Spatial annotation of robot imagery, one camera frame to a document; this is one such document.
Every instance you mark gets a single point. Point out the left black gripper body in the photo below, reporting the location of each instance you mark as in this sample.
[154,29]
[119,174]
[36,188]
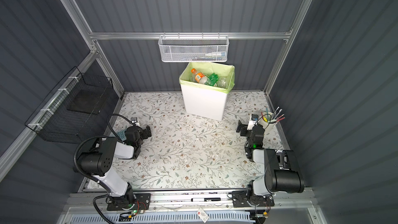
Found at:
[142,136]

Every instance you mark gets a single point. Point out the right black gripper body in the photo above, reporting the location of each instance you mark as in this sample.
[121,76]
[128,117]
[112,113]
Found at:
[246,133]

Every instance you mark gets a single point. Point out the green soda bottle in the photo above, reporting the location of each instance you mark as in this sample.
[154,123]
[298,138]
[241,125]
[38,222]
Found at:
[212,79]

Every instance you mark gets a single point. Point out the orange label orange cap bottle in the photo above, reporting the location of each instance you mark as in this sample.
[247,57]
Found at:
[198,77]

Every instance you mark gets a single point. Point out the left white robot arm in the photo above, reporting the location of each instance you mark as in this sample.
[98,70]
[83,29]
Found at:
[94,157]

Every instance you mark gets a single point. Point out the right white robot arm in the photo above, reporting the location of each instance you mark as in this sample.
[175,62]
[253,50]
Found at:
[281,168]

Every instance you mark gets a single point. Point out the white trash bin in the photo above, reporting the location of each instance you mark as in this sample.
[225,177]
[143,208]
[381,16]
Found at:
[204,101]

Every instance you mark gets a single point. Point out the green bin liner bag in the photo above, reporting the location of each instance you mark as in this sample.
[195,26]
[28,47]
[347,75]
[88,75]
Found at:
[226,75]

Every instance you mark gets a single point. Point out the white pencil cup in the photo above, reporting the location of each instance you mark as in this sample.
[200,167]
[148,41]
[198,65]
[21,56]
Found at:
[267,126]

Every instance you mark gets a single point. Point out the black marker pen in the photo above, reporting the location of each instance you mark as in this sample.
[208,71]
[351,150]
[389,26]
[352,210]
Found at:
[205,199]

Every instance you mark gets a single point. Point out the white red tag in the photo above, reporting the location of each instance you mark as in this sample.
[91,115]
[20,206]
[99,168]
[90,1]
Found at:
[204,217]

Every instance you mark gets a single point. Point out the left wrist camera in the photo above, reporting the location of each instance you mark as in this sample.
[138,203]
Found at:
[135,121]

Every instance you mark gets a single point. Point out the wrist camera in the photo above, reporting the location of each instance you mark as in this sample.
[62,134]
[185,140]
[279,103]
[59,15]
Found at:
[135,121]
[253,121]

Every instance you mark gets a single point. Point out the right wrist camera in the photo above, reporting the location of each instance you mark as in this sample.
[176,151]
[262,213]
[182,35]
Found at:
[253,121]

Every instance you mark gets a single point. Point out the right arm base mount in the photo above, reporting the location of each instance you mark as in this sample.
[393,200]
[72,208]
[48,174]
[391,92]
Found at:
[241,198]

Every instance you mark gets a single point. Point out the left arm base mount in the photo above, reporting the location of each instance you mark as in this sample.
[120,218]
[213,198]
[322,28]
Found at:
[135,202]

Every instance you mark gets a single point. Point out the black wire basket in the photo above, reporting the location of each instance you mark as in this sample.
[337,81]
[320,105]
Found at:
[77,110]

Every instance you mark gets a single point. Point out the white wire mesh basket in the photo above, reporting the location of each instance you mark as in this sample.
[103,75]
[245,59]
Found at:
[179,50]

